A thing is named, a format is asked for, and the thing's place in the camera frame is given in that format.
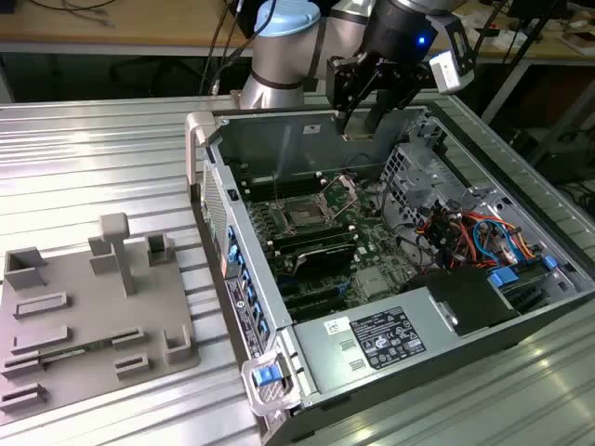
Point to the brown arm base plate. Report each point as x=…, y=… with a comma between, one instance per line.
x=235, y=100

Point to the thin metal locking lever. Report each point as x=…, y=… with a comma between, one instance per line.
x=277, y=188

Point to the long black expansion slot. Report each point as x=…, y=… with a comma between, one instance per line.
x=321, y=307
x=307, y=292

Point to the black RAM slot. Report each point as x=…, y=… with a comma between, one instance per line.
x=283, y=238
x=284, y=243
x=260, y=188
x=260, y=193
x=285, y=249
x=260, y=182

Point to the black plastic air shroud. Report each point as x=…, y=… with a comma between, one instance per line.
x=469, y=297

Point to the green motherboard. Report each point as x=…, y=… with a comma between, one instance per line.
x=372, y=246

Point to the green RAM stick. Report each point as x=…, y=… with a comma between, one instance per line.
x=95, y=346

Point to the white box black inset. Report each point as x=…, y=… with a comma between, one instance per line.
x=488, y=33

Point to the small blue plastic tab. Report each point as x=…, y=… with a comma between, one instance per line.
x=549, y=263

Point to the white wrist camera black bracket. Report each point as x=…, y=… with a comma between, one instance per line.
x=445, y=74

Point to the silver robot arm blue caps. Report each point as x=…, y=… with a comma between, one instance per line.
x=279, y=69

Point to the silver finned chipset heatsink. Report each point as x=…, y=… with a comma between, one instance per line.
x=372, y=282

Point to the white case wall label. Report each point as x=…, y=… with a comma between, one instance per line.
x=312, y=129

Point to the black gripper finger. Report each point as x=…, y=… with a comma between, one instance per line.
x=344, y=83
x=395, y=88

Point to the grey parts rack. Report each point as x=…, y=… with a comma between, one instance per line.
x=93, y=302

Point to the silver power supply unit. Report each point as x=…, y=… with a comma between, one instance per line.
x=321, y=358

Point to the blue case latch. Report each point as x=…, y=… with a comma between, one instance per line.
x=266, y=376

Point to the blue slot retainer clip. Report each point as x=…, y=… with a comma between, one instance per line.
x=262, y=325
x=234, y=258
x=246, y=279
x=232, y=233
x=253, y=297

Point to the wooden desk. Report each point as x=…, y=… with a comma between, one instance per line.
x=139, y=28

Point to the CPU socket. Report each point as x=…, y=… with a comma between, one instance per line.
x=302, y=216

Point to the perforated metal drive cage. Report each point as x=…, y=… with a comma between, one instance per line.
x=409, y=176

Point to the open PC case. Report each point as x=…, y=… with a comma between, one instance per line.
x=260, y=144

